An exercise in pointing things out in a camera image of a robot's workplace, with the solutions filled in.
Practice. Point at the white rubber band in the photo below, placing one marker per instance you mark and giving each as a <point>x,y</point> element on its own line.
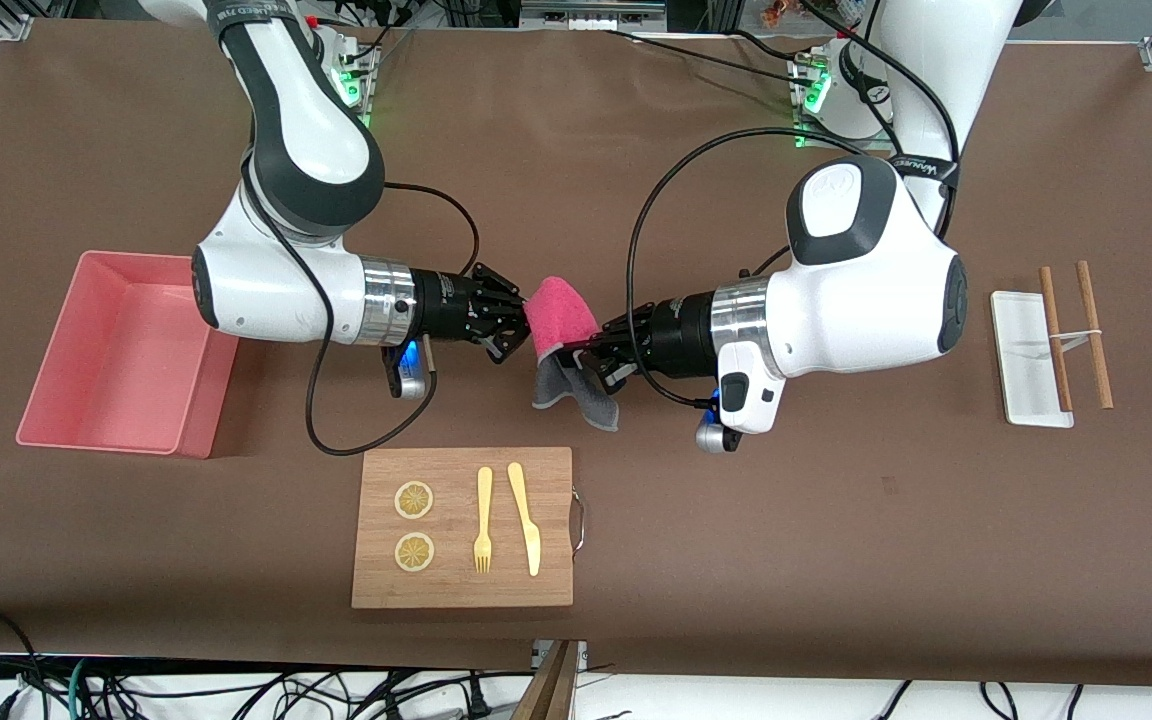
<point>1076,338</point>

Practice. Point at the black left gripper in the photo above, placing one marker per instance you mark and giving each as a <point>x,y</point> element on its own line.
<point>681,334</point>

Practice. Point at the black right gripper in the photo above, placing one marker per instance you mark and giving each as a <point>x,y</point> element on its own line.
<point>441,303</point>

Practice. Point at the wooden cutting board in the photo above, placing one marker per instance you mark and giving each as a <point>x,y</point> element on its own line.
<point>556,470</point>

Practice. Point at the grey power strip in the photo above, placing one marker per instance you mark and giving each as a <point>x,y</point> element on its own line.
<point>591,12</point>

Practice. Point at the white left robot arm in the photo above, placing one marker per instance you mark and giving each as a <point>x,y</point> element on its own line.
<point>856,300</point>

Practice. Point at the pink plastic bin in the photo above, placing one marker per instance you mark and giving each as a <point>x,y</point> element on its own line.
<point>106,370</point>

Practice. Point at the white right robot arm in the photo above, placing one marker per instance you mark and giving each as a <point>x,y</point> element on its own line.
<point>286,290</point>

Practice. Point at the white rectangular tray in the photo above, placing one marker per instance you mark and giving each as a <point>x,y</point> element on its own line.
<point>1021,390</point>

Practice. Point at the pink and grey cloth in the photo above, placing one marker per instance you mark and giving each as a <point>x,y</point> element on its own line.
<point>561,310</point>

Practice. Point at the wooden plank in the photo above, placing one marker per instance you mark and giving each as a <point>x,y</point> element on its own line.
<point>551,690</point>

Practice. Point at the colourful small toys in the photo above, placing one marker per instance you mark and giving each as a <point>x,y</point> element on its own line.
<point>781,10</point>

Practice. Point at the yellow fork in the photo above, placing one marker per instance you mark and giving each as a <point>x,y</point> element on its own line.
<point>483,500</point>

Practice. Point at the yellow knife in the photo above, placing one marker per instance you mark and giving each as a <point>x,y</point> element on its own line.
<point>526,520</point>

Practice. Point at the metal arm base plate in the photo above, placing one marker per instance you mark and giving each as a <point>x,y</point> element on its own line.
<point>364,95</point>
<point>804,140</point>

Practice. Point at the lemon slice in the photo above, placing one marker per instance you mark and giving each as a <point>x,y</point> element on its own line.
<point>414,500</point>
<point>414,552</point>

